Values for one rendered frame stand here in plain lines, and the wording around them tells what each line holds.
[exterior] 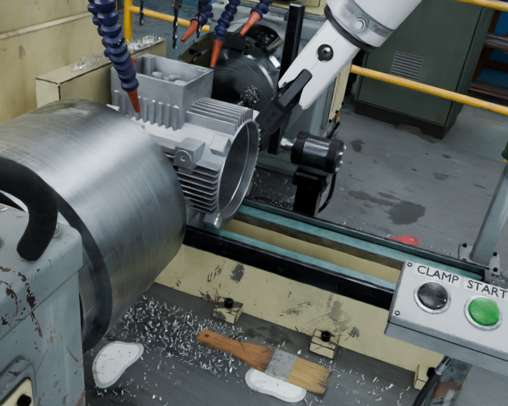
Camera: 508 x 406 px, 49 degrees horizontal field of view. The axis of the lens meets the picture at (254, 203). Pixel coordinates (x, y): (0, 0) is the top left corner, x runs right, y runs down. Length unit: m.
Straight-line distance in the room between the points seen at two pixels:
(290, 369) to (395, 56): 3.35
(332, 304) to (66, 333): 0.47
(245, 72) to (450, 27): 2.96
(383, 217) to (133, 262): 0.78
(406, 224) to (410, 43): 2.82
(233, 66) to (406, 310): 0.61
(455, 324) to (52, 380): 0.38
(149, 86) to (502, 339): 0.56
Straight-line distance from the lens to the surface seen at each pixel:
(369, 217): 1.24
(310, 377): 0.83
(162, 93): 0.82
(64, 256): 0.43
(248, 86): 1.04
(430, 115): 4.05
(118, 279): 0.56
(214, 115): 0.81
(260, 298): 0.88
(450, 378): 0.67
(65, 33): 0.99
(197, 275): 0.91
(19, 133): 0.59
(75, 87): 0.81
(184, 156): 0.78
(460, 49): 3.92
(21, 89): 0.92
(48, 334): 0.47
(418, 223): 1.27
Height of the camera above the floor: 1.41
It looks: 30 degrees down
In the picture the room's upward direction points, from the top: 8 degrees clockwise
